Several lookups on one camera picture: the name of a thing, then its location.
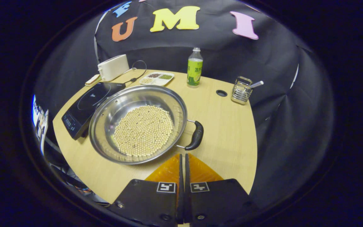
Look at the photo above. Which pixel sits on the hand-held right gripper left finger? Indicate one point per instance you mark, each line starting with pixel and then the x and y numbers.
pixel 150 201

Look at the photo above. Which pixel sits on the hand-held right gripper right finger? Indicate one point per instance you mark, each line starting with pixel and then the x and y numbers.
pixel 219 201

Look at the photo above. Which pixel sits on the pile of soybeans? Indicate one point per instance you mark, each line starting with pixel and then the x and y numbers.
pixel 143 130

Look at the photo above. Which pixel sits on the stainless steel pot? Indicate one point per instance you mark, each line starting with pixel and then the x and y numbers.
pixel 121 104

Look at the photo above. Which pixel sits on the black induction cooktop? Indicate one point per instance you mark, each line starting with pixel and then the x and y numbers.
pixel 83 110

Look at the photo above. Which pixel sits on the white divided bean dish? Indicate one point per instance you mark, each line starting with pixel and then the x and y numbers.
pixel 156 78

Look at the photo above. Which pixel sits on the metal spoon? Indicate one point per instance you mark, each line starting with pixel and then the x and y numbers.
pixel 257 84

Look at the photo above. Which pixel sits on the green label drink bottle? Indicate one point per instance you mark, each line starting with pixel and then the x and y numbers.
pixel 194 71

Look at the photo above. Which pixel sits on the sandwich with lettuce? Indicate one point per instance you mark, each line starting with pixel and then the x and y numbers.
pixel 92 79

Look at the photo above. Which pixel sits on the white toaster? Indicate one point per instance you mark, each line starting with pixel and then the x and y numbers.
pixel 113 66

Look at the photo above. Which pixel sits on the black backdrop cloth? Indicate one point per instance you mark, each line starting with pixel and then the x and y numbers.
pixel 225 50

